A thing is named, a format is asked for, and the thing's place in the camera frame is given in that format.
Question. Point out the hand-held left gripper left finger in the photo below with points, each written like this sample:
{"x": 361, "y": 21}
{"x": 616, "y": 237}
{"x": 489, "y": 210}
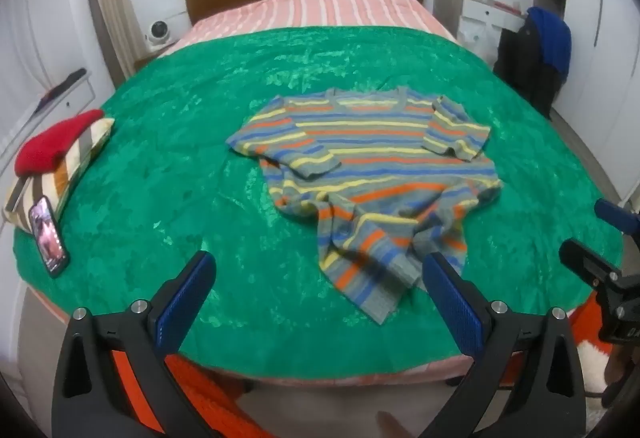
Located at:
{"x": 184, "y": 304}

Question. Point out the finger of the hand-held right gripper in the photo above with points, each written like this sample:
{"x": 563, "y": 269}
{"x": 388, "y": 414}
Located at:
{"x": 587, "y": 259}
{"x": 619, "y": 217}

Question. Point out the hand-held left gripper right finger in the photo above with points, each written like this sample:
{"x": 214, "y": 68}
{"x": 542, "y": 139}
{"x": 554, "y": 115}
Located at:
{"x": 456, "y": 305}

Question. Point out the striped knit sweater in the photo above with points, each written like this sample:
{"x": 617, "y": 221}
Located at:
{"x": 360, "y": 153}

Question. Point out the orange rug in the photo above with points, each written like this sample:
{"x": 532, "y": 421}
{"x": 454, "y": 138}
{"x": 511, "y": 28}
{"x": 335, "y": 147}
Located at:
{"x": 200, "y": 393}

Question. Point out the green satin blanket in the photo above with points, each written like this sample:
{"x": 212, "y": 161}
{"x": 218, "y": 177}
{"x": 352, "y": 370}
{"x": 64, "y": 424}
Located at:
{"x": 150, "y": 178}

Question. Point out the black smartphone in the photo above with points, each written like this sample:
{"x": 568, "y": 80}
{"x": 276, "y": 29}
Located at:
{"x": 47, "y": 238}

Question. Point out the white wardrobe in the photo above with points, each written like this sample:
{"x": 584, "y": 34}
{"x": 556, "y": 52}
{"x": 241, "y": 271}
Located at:
{"x": 595, "y": 43}

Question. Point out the striped pillow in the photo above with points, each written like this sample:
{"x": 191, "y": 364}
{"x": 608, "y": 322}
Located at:
{"x": 77, "y": 161}

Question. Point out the black jacket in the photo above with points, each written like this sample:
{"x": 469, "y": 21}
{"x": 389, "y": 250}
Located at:
{"x": 525, "y": 63}

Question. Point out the blue garment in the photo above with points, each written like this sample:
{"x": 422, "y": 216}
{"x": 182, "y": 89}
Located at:
{"x": 550, "y": 38}

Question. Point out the red knit hat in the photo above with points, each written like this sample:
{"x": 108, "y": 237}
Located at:
{"x": 50, "y": 143}

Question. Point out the white bedside cabinet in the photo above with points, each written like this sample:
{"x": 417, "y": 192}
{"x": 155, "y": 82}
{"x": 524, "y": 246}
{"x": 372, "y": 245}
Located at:
{"x": 45, "y": 113}

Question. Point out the white desk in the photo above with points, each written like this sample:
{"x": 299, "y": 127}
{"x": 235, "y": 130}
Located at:
{"x": 480, "y": 8}

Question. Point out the white round fan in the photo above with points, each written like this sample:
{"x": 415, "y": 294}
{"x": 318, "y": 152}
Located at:
{"x": 159, "y": 33}

